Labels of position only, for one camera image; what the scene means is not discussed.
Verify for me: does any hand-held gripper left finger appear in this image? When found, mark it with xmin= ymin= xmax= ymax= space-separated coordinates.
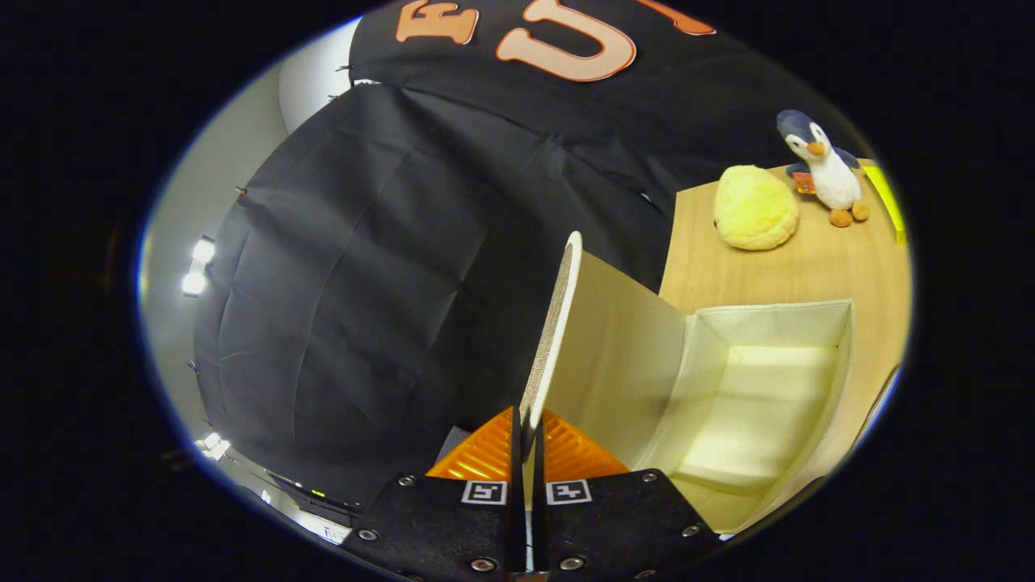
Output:
xmin=340 ymin=407 xmax=528 ymax=582

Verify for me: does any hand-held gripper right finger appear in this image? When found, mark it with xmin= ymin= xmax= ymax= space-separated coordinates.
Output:
xmin=530 ymin=408 xmax=725 ymax=582

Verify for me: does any cream fabric storage box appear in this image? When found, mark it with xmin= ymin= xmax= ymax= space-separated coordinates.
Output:
xmin=517 ymin=230 xmax=856 ymax=536

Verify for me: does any grey ribbed panel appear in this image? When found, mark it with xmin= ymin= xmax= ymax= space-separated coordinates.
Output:
xmin=437 ymin=426 xmax=471 ymax=463

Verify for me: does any dark device with green light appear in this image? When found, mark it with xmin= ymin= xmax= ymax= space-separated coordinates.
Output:
xmin=259 ymin=467 xmax=365 ymax=518

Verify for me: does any black backdrop cloth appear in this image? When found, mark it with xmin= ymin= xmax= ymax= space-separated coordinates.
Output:
xmin=192 ymin=0 xmax=878 ymax=506

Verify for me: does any yellow round plush toy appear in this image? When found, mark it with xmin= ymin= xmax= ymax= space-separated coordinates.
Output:
xmin=713 ymin=164 xmax=801 ymax=251

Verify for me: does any ceiling light strip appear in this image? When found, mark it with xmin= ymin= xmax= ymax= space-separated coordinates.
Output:
xmin=181 ymin=237 xmax=218 ymax=297

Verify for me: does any penguin plush toy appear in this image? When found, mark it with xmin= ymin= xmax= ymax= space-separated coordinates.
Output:
xmin=776 ymin=109 xmax=872 ymax=229

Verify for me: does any yellow book with red circle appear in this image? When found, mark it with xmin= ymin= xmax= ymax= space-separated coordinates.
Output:
xmin=860 ymin=165 xmax=909 ymax=246

